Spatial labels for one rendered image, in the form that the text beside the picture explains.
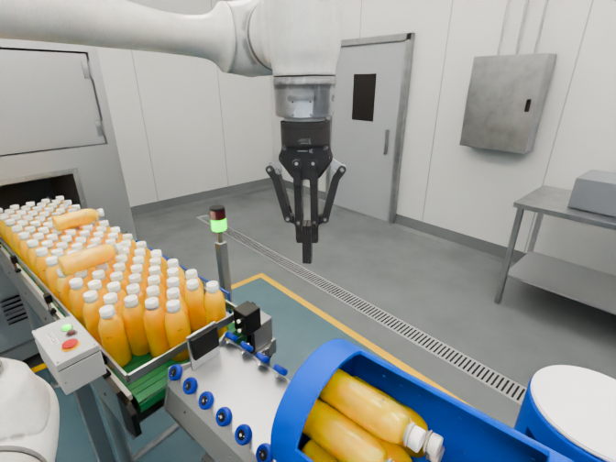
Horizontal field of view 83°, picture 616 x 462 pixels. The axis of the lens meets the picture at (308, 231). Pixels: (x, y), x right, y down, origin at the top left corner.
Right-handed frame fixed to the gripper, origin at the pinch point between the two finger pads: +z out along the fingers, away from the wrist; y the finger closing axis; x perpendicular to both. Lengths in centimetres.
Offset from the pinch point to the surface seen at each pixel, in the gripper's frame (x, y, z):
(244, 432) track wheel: 2, -16, 50
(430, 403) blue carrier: 1.7, 25.2, 37.6
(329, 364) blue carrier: -1.9, 4.0, 25.0
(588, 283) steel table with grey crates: 200, 199, 120
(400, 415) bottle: -8.2, 16.9, 30.0
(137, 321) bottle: 32, -58, 43
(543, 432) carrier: 7, 53, 50
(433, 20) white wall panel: 369, 96, -86
